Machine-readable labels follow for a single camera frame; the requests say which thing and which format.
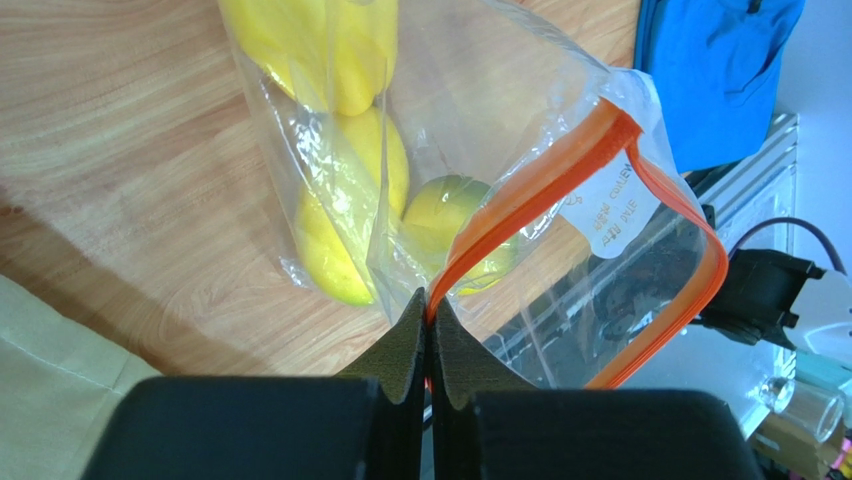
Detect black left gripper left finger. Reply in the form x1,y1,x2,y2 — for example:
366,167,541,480
83,290,426,479

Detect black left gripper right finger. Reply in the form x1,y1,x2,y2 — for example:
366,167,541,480
425,306,762,479

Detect yellow fake lemon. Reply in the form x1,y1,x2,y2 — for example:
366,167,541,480
293,106,410,306

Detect green yellow fake mango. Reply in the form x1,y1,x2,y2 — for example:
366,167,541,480
402,175,518,296

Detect clear zip top bag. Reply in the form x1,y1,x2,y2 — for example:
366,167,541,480
221,1,729,388

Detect yellow fake bell pepper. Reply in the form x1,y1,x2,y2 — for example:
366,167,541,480
219,0,399,116

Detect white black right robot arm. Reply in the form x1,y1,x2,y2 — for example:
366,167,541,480
692,249,826,350

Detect blue beige striped pillow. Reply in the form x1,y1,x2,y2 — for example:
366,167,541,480
1,277,158,479

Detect clear glass cup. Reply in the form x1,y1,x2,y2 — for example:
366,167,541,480
758,377,845,443

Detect blue cloth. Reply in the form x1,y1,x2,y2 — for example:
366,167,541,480
633,0,805,173

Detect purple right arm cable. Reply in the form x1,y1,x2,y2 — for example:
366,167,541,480
728,216,850,276

